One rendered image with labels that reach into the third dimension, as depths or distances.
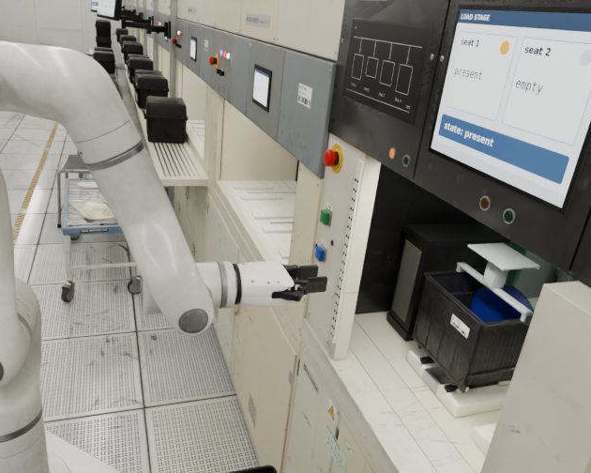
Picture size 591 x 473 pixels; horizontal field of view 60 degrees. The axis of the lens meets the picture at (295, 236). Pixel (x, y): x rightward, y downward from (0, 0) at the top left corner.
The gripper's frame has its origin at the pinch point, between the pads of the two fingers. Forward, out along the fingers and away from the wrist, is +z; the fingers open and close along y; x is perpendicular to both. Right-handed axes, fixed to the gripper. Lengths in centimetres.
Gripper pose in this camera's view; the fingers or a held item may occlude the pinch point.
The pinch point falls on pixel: (312, 279)
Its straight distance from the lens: 98.6
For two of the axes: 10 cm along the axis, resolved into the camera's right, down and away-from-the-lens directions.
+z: 9.4, -0.3, 3.4
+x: 1.1, -9.1, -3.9
